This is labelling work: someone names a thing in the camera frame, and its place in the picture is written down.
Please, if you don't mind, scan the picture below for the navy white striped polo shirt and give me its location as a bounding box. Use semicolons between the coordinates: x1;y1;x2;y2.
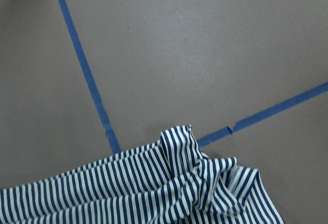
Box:
1;126;283;223

